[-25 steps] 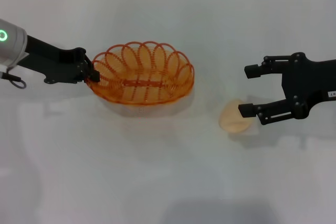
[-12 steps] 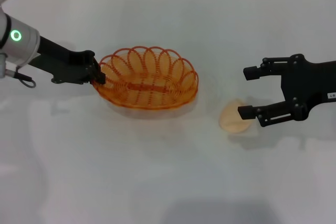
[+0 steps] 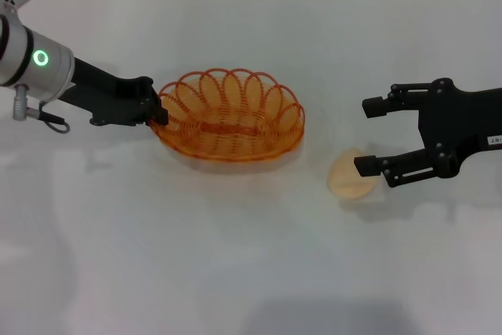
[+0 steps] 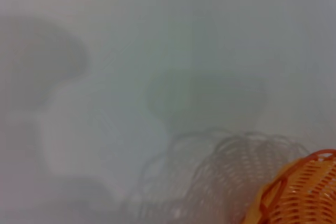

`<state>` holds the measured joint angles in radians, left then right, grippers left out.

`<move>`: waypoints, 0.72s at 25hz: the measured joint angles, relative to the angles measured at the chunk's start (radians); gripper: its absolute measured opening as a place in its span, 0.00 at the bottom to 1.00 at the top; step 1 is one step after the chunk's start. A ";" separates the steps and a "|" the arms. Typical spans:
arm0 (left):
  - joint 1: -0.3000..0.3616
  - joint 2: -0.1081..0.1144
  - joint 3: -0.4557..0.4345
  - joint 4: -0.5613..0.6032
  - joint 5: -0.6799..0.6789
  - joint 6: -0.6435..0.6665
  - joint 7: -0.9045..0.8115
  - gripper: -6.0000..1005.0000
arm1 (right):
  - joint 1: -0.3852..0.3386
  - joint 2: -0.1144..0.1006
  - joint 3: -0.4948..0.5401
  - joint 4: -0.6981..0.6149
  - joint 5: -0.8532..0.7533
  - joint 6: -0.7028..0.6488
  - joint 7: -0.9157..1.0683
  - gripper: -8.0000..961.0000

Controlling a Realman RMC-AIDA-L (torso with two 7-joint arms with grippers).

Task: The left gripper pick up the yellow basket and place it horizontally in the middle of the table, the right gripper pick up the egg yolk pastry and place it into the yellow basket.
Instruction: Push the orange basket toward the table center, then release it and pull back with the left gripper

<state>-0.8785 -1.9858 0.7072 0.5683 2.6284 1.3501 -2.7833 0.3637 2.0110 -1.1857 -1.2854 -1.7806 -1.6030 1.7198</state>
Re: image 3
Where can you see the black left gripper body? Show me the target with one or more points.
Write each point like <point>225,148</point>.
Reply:
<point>94,92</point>

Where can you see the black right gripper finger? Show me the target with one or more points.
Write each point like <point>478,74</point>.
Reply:
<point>374,106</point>
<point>408,168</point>

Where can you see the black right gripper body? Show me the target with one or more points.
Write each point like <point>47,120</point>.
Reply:
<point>455,123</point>

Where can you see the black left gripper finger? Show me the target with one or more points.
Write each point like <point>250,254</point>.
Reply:
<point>137,95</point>
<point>117,120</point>

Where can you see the pale steamed bun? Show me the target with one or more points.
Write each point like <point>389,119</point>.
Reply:
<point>345,183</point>

